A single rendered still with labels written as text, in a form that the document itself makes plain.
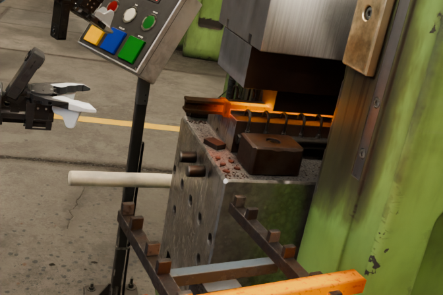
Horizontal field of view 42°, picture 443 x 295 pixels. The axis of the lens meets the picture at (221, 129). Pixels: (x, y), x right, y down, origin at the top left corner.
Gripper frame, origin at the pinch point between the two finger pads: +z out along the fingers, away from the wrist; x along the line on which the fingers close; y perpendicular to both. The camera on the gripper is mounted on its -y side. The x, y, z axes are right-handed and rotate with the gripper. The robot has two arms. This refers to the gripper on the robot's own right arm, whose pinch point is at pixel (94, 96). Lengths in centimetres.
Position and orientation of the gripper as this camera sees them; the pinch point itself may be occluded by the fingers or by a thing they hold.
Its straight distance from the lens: 127.9
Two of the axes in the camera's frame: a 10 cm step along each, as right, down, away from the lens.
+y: -1.8, 9.3, 3.3
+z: 9.4, 0.6, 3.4
